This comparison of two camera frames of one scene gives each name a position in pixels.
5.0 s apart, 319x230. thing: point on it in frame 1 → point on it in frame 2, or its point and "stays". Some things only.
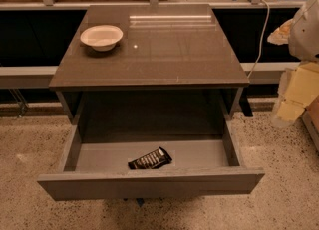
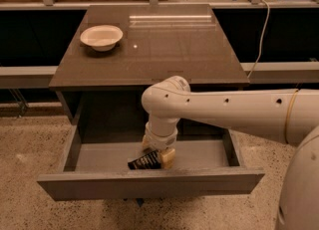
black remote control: (156, 159) stays
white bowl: (102, 37) stays
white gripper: (305, 36) → (161, 141)
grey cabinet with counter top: (173, 75) stays
